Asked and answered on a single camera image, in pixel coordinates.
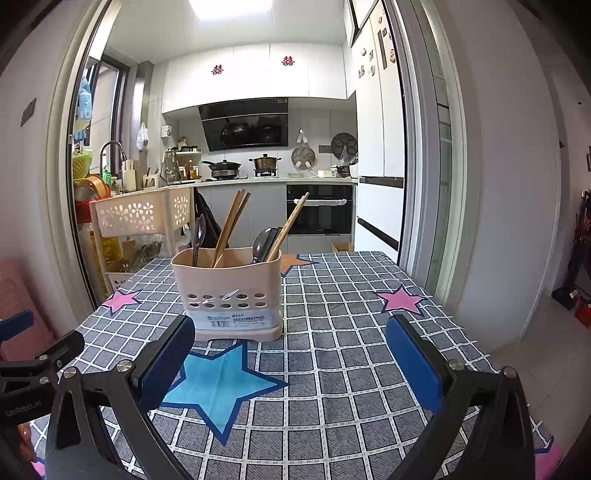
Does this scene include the orange bowl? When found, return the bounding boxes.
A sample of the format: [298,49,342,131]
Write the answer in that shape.
[76,174,112,199]

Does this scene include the yellow oil bottle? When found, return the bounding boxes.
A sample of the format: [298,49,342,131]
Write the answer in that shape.
[90,231,123,273]

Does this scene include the black wok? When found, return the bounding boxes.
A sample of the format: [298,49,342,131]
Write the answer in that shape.
[202,159,242,180]

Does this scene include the metal spoon with dark handle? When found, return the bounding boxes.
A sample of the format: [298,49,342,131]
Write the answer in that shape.
[192,213,208,268]
[250,227,278,265]

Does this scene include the black kitchen faucet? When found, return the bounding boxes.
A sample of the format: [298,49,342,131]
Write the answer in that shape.
[100,141,127,183]

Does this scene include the black range hood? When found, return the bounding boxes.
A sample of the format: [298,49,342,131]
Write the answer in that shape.
[198,98,289,152]

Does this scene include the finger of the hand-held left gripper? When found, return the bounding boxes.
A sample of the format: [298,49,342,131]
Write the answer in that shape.
[0,331,85,379]
[0,310,34,342]

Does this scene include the white upper kitchen cabinets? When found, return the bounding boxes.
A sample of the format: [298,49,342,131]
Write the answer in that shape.
[161,42,356,114]

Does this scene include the grey checked tablecloth with stars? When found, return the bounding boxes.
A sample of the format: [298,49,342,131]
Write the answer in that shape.
[28,251,561,480]

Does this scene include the sliding glass door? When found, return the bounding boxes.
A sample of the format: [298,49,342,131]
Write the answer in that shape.
[383,0,467,301]

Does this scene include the black cloth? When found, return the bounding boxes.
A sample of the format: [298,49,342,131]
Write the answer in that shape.
[194,187,223,250]

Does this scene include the person's left hand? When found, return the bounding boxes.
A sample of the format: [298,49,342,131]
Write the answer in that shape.
[16,421,35,464]

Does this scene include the light bamboo chopstick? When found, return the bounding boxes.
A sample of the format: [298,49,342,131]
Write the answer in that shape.
[267,192,308,262]
[270,194,310,261]

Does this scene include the black built-in oven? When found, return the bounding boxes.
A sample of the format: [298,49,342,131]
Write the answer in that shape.
[285,183,354,236]

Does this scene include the white refrigerator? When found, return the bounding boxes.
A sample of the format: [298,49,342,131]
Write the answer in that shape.
[348,0,407,254]

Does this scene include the beige plastic kitchen cart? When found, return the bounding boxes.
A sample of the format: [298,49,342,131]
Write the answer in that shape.
[90,187,195,291]

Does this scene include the round dark steamer rack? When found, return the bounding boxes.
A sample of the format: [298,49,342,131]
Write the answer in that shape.
[331,132,358,160]

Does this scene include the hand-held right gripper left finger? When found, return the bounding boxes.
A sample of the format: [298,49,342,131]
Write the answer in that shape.
[45,315,197,480]

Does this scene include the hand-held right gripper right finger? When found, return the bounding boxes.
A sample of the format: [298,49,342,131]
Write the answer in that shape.
[385,315,536,480]

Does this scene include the round light steamer rack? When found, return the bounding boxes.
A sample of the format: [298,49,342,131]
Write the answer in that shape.
[291,145,316,168]

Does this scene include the pink plastic utensil holder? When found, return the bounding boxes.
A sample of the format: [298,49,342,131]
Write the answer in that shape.
[171,247,284,343]

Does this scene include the grey kitchen counter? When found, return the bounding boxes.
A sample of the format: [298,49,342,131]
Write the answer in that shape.
[194,178,358,250]

